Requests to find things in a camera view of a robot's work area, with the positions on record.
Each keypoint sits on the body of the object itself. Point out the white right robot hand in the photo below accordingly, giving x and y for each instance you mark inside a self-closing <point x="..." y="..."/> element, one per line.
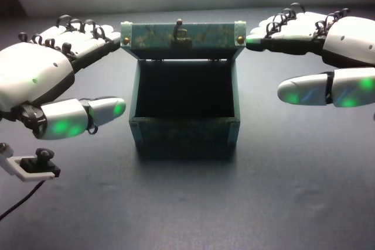
<point x="351" y="39"/>

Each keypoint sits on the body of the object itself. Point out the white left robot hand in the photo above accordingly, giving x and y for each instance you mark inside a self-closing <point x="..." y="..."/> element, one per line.
<point x="32" y="68"/>

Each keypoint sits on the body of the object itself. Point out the teal box lid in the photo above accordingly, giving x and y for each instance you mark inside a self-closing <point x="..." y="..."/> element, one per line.
<point x="158" y="36"/>

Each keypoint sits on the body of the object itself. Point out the teal box body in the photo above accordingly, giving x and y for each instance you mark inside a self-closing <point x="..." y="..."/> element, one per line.
<point x="184" y="136"/>

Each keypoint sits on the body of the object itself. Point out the wrist camera on white bracket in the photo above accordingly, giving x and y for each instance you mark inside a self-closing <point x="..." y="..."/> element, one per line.
<point x="32" y="169"/>

